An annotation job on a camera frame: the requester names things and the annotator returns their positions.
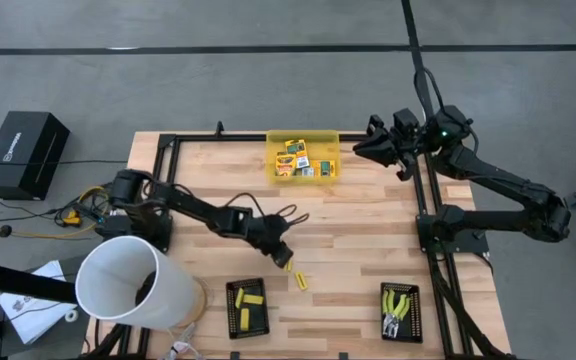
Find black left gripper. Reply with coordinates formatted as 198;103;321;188
253;214;294;269

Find yellow cable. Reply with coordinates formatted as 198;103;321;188
10;185;114;240

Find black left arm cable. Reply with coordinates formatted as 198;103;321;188
224;191;312;227

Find black metal table frame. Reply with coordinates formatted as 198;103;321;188
148;131;519;360

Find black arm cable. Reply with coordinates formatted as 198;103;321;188
414;67;444;116
224;191;312;227

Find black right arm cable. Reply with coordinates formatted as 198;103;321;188
414;67;444;116

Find thin black floor cable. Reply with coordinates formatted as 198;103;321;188
0;158;129;166

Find black cardboard box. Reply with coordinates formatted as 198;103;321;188
0;110;72;202

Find yellow-green handled pliers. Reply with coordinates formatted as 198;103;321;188
381;288;397;339
390;293;413;339

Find white pink cable bundle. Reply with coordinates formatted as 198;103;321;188
165;323;200;360

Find black bar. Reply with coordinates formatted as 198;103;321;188
0;258;79;305

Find yellow translucent plastic bin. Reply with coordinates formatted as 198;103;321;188
265;129;343;186

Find white printed paper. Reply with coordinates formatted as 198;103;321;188
0;259;80;346

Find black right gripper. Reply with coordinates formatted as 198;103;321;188
352;108;432;167

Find black mesh plastic tray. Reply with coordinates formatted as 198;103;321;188
226;278;270;341
379;281;424;344

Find round cork mat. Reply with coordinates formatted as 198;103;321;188
187;274;210;327

